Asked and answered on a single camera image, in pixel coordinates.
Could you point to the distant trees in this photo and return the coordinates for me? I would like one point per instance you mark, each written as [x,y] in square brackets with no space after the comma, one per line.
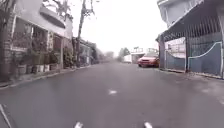
[123,52]

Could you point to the white vehicle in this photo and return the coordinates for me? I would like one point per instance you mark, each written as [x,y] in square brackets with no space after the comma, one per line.
[127,58]

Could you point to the low building with fence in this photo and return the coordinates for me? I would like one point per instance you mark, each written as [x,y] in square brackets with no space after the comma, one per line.
[86,52]

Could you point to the red car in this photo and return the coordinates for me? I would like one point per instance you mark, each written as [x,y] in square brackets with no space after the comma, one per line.
[148,60]

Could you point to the grey asphalt road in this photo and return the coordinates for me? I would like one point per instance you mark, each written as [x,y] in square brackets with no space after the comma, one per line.
[113,106]

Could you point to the bare tree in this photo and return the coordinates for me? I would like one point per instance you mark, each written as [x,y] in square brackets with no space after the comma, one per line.
[81,30]

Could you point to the row of potted plants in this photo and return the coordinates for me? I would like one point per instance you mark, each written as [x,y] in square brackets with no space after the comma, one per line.
[36,63]

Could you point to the raised concrete kerb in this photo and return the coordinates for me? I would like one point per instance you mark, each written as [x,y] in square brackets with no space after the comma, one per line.
[36,76]

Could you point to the grey building with window grilles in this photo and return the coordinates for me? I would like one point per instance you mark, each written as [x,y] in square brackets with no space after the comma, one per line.
[33,33]

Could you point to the building with blue metal gate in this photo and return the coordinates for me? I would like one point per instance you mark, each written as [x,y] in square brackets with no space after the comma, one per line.
[196,40]

